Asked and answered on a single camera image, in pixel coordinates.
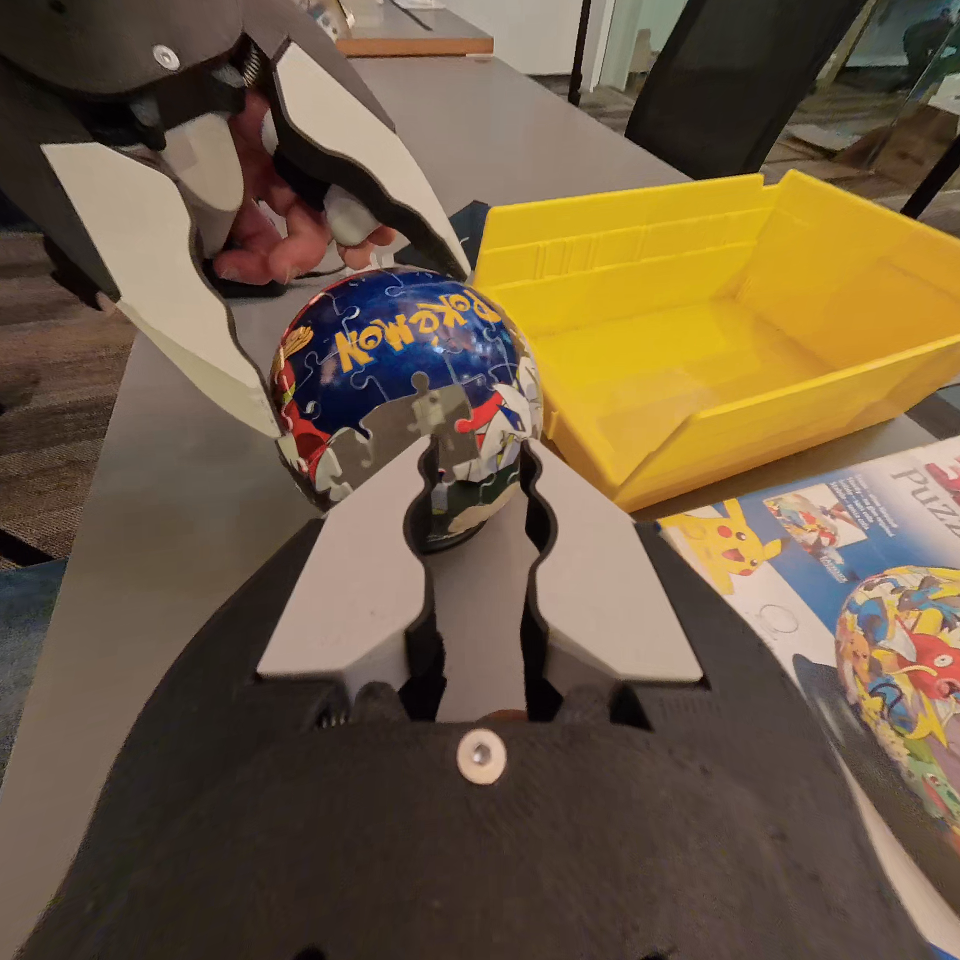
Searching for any black metal leg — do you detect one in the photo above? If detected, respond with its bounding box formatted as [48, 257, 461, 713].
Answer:
[898, 133, 960, 220]

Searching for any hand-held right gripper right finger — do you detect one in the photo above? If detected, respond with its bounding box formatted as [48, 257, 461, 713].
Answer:
[519, 439, 711, 720]

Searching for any colourful puzzle ball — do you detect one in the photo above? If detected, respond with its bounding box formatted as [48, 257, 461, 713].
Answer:
[268, 264, 544, 555]

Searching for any person's left hand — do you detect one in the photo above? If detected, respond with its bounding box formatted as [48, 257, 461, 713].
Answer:
[213, 93, 397, 288]

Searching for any wooden table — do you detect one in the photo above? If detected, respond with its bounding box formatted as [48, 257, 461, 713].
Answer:
[334, 0, 496, 59]

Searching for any black pole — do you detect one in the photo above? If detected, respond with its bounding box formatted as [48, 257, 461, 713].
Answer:
[566, 0, 595, 108]

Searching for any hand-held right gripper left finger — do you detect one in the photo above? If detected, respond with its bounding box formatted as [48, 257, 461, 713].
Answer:
[257, 435, 449, 721]

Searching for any dark blue cloth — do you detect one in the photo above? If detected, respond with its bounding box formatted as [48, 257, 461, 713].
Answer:
[0, 553, 70, 781]

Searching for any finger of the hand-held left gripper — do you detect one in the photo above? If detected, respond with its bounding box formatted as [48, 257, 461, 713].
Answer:
[258, 41, 474, 280]
[41, 141, 285, 440]

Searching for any dark flat object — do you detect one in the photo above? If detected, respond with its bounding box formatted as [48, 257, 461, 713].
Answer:
[447, 199, 490, 250]
[902, 388, 960, 445]

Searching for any black chair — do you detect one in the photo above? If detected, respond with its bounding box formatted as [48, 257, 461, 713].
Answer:
[624, 0, 873, 183]

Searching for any printed puzzle box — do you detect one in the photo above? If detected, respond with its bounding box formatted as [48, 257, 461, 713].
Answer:
[658, 437, 960, 948]

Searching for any yellow plastic bin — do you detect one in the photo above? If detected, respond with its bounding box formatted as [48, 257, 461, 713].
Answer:
[469, 169, 960, 514]

